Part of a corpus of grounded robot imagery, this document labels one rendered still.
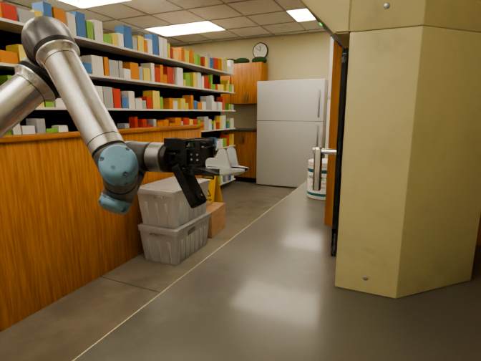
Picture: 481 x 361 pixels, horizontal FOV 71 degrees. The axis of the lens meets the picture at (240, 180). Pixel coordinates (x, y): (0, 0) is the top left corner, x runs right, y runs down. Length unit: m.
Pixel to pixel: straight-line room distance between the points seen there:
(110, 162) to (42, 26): 0.36
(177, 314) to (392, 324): 0.36
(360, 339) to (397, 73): 0.43
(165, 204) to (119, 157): 2.12
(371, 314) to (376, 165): 0.26
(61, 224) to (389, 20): 2.37
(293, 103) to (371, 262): 5.13
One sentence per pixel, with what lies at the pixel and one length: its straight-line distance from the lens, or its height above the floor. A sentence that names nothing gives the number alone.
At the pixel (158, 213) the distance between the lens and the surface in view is 2.91.
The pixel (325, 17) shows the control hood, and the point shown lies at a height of 1.44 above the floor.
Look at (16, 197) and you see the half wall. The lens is 2.43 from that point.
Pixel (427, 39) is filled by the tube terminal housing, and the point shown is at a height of 1.39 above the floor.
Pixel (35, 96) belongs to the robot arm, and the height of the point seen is 1.32.
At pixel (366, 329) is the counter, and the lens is 0.62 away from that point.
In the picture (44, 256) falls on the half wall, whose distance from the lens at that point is 2.61.
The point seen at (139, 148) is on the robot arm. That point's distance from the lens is 0.87.
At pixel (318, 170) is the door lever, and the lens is 0.70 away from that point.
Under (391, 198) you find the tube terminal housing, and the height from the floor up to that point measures 1.13.
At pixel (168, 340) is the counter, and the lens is 0.57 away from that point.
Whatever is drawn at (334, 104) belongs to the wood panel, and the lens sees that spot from 1.02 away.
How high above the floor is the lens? 1.28
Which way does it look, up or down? 11 degrees down
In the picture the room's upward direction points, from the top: straight up
